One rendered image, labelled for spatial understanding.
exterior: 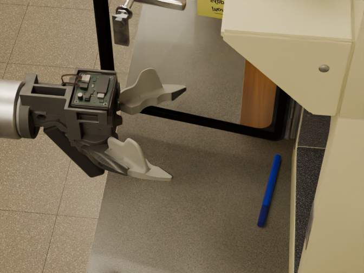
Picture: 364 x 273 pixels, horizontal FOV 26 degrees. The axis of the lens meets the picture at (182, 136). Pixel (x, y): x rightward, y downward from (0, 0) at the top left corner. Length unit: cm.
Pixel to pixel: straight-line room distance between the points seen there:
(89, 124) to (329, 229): 32
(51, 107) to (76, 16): 201
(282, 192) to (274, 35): 62
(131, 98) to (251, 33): 38
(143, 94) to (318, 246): 30
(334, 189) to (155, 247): 43
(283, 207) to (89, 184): 127
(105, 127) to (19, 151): 160
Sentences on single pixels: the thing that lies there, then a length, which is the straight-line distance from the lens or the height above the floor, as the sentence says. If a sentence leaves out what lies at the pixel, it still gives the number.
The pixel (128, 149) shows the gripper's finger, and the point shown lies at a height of 123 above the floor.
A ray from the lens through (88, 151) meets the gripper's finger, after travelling 100.
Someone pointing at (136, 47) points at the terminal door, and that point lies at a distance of 120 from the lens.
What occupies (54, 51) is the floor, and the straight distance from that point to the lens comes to 286.
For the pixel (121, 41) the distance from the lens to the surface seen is 118.
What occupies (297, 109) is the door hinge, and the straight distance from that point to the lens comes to 123.
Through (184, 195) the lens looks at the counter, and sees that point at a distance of 127.
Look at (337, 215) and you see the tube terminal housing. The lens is 89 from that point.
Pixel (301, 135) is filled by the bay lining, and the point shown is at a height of 104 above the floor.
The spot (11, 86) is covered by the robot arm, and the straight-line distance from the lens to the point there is 101.
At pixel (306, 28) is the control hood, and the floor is 151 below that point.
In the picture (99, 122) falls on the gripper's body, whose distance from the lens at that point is 96.
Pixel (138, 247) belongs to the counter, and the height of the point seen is 94.
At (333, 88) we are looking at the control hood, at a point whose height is 145.
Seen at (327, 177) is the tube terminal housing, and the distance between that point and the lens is 83.
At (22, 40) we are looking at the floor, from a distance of 292.
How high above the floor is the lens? 198
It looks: 51 degrees down
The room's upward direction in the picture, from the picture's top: straight up
